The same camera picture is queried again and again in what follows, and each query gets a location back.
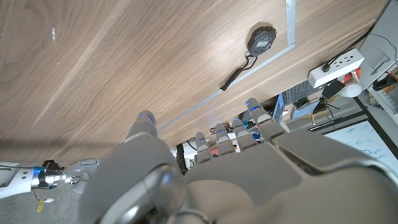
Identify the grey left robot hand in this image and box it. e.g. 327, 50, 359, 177
77, 97, 398, 224

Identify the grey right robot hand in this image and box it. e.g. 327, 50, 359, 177
63, 158, 104, 195

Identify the black open laptop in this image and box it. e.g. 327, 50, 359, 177
272, 92, 286, 124

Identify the whiteboard with blue writing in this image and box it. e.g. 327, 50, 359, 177
323, 120, 398, 177

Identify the white round lamp head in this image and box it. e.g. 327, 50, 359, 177
338, 81, 363, 98

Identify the white power strip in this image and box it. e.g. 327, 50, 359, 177
307, 48, 365, 89

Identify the white shelf cabinet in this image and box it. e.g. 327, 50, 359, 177
356, 0, 398, 125

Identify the black stopwatch with lanyard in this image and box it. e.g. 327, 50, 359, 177
220, 26, 277, 91

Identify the black power plug cable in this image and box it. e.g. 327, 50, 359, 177
322, 21, 377, 73

